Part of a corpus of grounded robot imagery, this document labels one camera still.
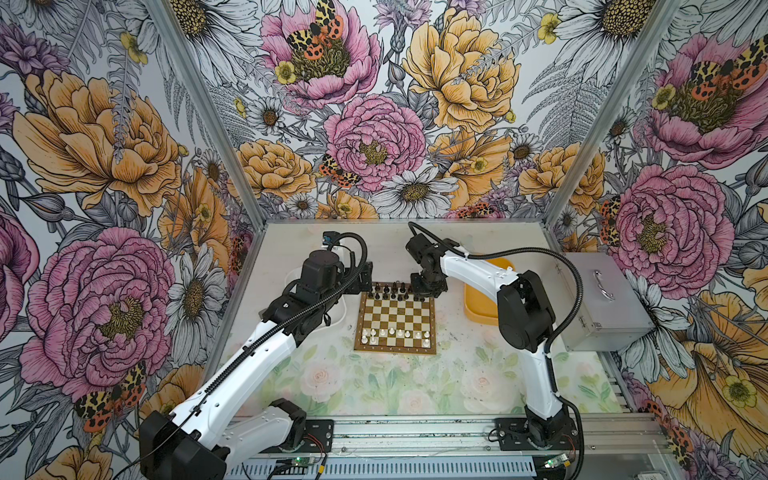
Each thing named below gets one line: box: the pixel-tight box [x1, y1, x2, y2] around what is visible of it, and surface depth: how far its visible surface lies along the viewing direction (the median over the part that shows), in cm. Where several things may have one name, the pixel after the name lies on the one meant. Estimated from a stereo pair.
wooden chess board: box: [354, 282, 437, 355], surface depth 95 cm
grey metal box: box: [554, 252, 655, 352], surface depth 83 cm
